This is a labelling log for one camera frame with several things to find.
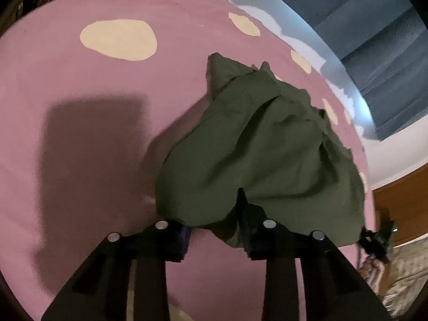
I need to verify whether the dark green small garment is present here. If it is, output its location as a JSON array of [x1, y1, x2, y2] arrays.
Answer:
[[155, 53, 365, 247]]

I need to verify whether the person's right hand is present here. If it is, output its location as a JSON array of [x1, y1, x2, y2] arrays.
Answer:
[[358, 256, 389, 296]]

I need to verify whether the patterned beige mattress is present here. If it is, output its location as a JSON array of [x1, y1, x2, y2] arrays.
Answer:
[[382, 238, 428, 319]]

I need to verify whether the brown wooden door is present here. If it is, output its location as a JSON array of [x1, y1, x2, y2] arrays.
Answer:
[[373, 164, 427, 246]]

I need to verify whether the pink bedsheet with cream dots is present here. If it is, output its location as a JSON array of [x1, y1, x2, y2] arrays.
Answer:
[[1, 0, 369, 320]]

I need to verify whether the blue curtain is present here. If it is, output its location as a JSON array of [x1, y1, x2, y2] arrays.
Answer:
[[282, 0, 427, 141]]

